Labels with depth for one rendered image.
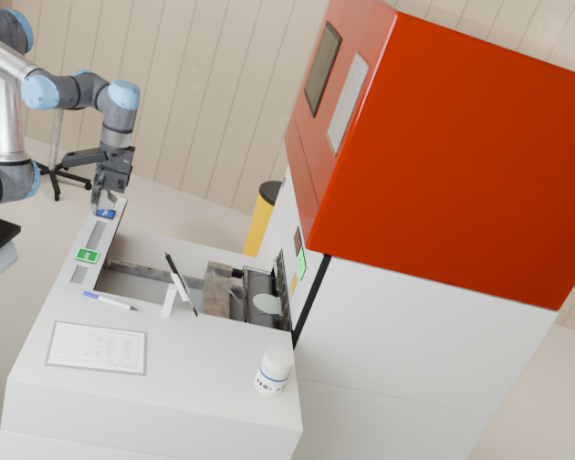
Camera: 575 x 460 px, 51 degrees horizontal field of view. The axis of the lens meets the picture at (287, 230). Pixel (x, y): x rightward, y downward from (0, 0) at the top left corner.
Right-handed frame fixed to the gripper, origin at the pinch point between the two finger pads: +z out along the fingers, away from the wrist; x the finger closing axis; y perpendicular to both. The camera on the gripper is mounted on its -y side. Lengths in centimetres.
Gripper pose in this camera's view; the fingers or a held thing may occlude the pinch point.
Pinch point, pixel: (92, 210)
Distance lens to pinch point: 165.8
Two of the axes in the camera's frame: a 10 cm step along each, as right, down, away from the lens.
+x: -0.7, -4.7, 8.8
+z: -3.1, 8.5, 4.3
